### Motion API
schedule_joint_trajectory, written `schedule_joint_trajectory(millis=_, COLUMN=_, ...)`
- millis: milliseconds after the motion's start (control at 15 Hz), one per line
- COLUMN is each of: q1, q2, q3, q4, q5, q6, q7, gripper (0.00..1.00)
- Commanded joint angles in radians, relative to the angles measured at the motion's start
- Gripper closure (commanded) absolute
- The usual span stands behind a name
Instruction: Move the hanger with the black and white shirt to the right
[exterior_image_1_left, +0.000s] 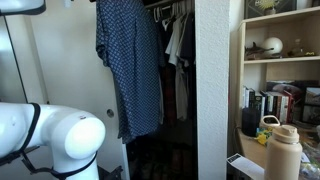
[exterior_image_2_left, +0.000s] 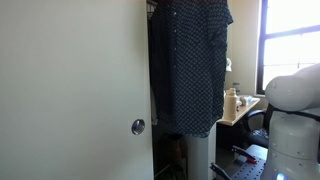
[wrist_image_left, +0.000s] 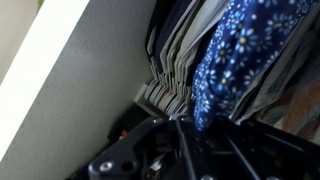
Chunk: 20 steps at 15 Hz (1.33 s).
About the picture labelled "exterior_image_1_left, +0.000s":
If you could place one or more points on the yellow green packet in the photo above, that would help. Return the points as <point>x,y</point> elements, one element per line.
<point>263,137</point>

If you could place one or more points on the small glass bottle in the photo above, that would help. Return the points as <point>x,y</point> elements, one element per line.
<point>296,48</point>

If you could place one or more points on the dark blue white-patterned shirt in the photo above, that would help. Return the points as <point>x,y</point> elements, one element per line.
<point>133,66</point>

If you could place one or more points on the white sliding closet door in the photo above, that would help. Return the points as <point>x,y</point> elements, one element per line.
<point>73,50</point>

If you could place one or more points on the round metal door pull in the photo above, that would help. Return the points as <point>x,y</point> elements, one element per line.
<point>110,113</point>

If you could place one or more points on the white-spine book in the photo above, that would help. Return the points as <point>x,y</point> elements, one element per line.
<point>245,96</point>
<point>282,110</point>

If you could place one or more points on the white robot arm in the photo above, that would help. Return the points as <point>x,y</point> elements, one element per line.
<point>76,136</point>

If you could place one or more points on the dark shark figurine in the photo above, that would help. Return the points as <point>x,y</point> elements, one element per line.
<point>255,50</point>

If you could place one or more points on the dark navy shirt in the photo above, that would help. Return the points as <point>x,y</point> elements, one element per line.
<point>189,36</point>

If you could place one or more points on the framed picture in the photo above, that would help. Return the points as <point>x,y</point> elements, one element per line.
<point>253,8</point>

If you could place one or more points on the white globe ornament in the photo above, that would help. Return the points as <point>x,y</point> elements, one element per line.
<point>272,45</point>

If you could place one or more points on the black-spine book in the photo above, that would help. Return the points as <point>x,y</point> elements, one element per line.
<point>252,98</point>

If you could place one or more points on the white paper card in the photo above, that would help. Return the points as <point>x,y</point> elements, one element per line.
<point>245,165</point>

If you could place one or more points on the grey framed wall panel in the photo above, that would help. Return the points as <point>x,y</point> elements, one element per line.
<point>10,73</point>

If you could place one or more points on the wooden bookshelf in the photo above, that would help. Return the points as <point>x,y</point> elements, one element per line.
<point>283,60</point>

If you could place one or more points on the large illustrated book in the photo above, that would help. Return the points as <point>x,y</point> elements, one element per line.
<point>290,86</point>

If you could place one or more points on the black cylindrical speaker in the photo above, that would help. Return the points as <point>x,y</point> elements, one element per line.
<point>250,121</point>

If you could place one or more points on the hanging clothes in closet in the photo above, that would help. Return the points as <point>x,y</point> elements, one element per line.
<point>180,66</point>

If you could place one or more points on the red-spine book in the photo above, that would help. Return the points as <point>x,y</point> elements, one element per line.
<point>289,106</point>

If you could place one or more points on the closet hanging rod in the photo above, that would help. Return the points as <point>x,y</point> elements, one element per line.
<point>156,4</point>

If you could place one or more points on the wooden desk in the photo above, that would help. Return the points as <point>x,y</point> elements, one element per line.
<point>250,146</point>

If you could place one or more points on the crumpled plastic bag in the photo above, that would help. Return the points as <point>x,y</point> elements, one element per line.
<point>311,160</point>

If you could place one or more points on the large cream insulated bottle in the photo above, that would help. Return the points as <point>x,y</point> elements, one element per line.
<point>283,156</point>

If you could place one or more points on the white plastic hanger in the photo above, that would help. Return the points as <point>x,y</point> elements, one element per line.
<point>166,22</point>

